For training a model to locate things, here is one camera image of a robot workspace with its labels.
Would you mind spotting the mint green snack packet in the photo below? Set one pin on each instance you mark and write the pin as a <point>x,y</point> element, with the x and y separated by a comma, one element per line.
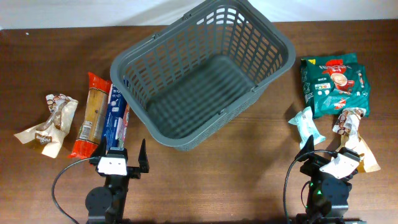
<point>303,120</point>

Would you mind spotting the green coffee sachet bag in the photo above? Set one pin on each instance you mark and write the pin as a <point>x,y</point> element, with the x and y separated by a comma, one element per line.
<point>333,83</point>

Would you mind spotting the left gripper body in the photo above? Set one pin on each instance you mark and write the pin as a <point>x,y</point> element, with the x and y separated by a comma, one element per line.
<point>122,181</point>

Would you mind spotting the beige snack bag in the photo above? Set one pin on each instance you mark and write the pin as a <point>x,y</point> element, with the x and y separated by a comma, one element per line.
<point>347,125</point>
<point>48,137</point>

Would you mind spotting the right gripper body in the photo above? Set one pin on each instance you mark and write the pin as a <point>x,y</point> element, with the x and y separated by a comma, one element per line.
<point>312,168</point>

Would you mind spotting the orange spaghetti packet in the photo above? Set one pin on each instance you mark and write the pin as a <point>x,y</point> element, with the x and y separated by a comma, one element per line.
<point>90,133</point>

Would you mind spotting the blue tissue box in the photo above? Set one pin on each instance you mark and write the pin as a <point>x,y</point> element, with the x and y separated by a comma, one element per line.
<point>116,119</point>

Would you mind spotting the grey plastic shopping basket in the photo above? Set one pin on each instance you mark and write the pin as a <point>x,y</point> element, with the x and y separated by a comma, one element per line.
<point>196,75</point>

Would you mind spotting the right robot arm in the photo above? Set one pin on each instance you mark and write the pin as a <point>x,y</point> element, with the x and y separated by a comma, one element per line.
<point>327,200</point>

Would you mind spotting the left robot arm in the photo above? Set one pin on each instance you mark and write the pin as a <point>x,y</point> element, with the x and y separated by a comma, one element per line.
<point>105,204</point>

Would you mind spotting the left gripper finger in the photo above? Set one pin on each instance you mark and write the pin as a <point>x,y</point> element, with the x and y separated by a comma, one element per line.
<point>101,149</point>
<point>142,159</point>

